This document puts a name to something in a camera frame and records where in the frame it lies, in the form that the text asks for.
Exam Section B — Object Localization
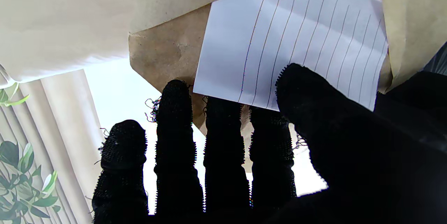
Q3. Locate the beige pleated curtain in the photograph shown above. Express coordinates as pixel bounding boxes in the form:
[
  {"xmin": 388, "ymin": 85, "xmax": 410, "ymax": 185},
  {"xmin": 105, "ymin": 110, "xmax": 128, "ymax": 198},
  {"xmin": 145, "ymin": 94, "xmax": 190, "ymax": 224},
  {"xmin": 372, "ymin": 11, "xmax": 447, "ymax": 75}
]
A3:
[{"xmin": 0, "ymin": 69, "xmax": 105, "ymax": 224}]

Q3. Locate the brown kraft paper envelope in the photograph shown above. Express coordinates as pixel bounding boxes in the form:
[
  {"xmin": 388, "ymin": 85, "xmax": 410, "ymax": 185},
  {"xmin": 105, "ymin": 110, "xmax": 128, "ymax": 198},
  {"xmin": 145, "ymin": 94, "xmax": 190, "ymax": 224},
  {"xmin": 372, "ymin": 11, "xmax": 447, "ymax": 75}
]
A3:
[{"xmin": 129, "ymin": 0, "xmax": 447, "ymax": 173}]

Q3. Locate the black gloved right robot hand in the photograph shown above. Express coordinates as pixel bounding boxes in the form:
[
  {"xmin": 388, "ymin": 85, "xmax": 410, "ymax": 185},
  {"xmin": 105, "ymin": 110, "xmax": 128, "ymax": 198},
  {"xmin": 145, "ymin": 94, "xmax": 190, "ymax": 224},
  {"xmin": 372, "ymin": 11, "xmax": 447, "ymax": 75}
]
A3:
[{"xmin": 93, "ymin": 64, "xmax": 447, "ymax": 224}]

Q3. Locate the green leafy house plant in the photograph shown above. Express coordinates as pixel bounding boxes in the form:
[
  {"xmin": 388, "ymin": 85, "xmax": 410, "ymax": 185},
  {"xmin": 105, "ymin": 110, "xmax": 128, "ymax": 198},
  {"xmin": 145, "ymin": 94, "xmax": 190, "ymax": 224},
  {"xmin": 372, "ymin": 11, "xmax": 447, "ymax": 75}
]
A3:
[{"xmin": 0, "ymin": 81, "xmax": 62, "ymax": 224}]

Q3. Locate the white lined letter paper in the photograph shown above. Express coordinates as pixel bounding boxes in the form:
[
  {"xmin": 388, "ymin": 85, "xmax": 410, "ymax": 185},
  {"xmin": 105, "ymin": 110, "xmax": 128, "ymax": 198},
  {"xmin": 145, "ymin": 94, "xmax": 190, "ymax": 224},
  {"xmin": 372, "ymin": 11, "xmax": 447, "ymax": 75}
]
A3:
[{"xmin": 193, "ymin": 0, "xmax": 389, "ymax": 111}]

